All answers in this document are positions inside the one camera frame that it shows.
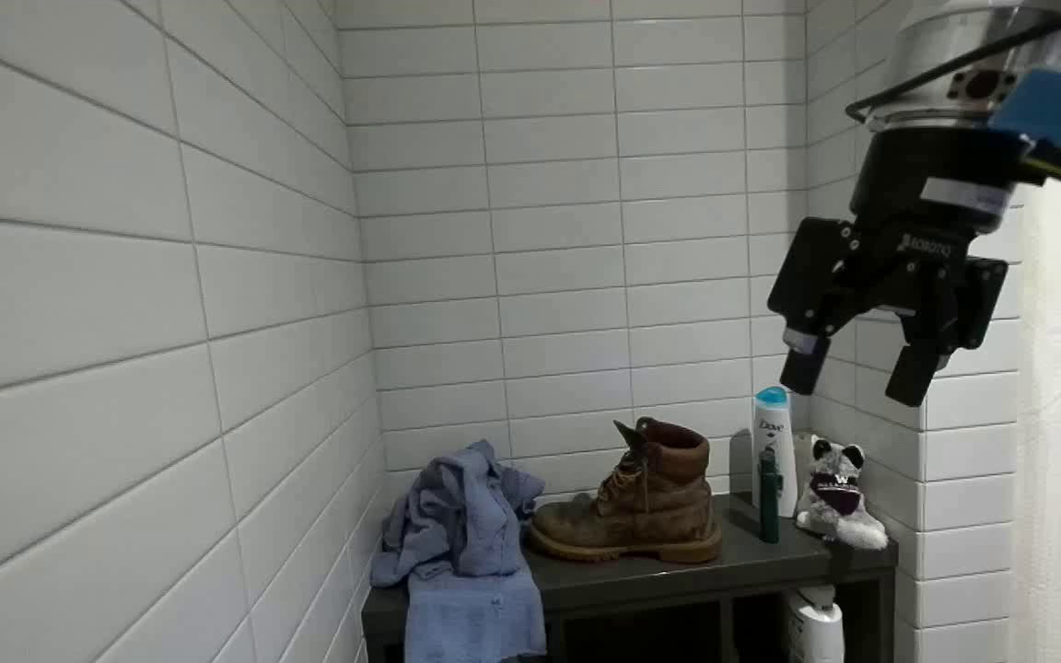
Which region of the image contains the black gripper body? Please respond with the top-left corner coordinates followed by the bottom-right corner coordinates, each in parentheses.
top-left (763, 123), bottom-right (1027, 363)

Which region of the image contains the white Dove bottle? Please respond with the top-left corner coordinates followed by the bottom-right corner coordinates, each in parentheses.
top-left (748, 382), bottom-right (803, 524)

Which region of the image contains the white pump bottle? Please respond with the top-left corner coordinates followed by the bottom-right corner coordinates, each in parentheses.
top-left (784, 587), bottom-right (846, 663)

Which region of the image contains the brown leather boot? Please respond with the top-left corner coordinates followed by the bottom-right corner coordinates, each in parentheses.
top-left (528, 416), bottom-right (726, 569)

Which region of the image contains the blue towel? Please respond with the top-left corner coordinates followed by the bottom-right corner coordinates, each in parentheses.
top-left (366, 439), bottom-right (548, 663)

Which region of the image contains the black camera cable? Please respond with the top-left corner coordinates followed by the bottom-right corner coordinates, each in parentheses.
top-left (845, 0), bottom-right (1061, 126)

